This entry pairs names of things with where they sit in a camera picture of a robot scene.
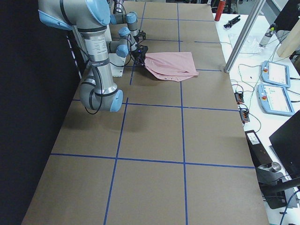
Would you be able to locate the black power box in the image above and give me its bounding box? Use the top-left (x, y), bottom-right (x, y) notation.
top-left (245, 130), bottom-right (272, 167)

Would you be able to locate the orange connector board far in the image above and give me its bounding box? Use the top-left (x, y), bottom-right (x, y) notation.
top-left (234, 91), bottom-right (244, 105)

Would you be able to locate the aluminium frame post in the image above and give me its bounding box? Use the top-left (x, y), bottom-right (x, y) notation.
top-left (224, 0), bottom-right (266, 73)

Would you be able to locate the red cylinder bottle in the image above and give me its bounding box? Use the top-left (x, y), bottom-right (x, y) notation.
top-left (214, 0), bottom-right (226, 22)

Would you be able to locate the black desk cable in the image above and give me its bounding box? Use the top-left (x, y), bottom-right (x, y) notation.
top-left (231, 63), bottom-right (265, 132)

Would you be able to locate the lower blue teach pendant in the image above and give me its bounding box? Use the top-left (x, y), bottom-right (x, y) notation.
top-left (257, 83), bottom-right (295, 116)

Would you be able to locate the clear plastic bag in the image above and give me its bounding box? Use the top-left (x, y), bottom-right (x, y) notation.
top-left (228, 33), bottom-right (263, 54)

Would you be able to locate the black monitor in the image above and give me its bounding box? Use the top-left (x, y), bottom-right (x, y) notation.
top-left (269, 112), bottom-right (300, 178)

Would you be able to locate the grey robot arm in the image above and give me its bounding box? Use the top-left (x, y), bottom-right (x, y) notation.
top-left (38, 0), bottom-right (148, 112)
top-left (110, 0), bottom-right (145, 43)

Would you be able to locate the blue teach pendant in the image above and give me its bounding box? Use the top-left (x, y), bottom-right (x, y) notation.
top-left (262, 60), bottom-right (291, 88)
top-left (257, 83), bottom-right (295, 116)

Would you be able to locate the upper blue teach pendant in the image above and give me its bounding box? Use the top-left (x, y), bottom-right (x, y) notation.
top-left (262, 60), bottom-right (291, 88)

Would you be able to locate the orange connector board near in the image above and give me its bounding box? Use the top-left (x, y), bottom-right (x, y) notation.
top-left (238, 104), bottom-right (250, 125)

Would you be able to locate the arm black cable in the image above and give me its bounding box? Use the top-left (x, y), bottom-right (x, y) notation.
top-left (79, 32), bottom-right (136, 115)

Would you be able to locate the black folded tripod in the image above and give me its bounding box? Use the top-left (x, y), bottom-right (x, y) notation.
top-left (223, 15), bottom-right (240, 29)

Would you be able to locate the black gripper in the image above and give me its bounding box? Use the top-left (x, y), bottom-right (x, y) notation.
top-left (131, 45), bottom-right (148, 67)
top-left (133, 37), bottom-right (140, 47)

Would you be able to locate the pink Snoopy t-shirt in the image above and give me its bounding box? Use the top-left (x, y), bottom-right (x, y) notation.
top-left (144, 52), bottom-right (199, 82)

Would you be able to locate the orange connector board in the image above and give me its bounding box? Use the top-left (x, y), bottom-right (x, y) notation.
top-left (234, 91), bottom-right (244, 105)
top-left (238, 104), bottom-right (250, 125)

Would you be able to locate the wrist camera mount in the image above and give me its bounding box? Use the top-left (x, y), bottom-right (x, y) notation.
top-left (138, 30), bottom-right (146, 40)

